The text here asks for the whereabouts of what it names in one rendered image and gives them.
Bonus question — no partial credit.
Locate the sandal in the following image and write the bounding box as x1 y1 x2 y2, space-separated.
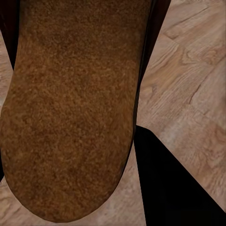
0 0 172 223

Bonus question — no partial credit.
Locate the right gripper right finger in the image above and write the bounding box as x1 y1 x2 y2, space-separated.
134 125 226 226

